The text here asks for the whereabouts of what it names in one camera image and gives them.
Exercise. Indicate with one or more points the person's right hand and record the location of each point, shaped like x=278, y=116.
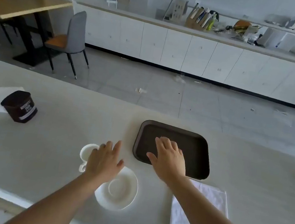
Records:
x=169, y=160

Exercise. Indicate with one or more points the dark brown tray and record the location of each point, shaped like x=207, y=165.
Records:
x=194, y=150

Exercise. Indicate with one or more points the person's left forearm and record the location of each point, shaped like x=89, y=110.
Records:
x=60, y=203

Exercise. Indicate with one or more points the white saucer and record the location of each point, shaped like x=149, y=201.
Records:
x=121, y=197

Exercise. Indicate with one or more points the orange yellow bag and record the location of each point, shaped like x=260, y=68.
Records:
x=242, y=25

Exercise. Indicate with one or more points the wooden dining table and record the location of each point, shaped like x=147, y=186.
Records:
x=26, y=6

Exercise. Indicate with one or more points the crumpled clear plastic wrapper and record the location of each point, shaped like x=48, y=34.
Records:
x=179, y=79

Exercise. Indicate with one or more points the white cloth napkin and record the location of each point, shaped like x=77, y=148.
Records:
x=214, y=199

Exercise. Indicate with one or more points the white paper towel roll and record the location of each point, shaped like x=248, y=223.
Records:
x=271, y=38
x=289, y=43

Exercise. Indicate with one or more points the white display stand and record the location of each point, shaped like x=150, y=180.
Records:
x=179, y=10

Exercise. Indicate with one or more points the grey chair with orange seat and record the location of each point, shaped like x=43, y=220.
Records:
x=76, y=29

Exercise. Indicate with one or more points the white cabinet row with counter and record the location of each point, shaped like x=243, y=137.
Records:
x=175, y=50

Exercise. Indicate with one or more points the dark brown lidded tub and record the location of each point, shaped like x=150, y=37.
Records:
x=21, y=108

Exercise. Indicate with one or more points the cardboard file organizer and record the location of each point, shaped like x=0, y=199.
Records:
x=194, y=22

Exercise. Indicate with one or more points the person's left hand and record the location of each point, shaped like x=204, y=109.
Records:
x=104, y=162

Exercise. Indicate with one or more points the green bottle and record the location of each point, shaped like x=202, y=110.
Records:
x=211, y=22

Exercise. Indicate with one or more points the small paper scrap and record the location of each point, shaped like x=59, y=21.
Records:
x=141, y=90

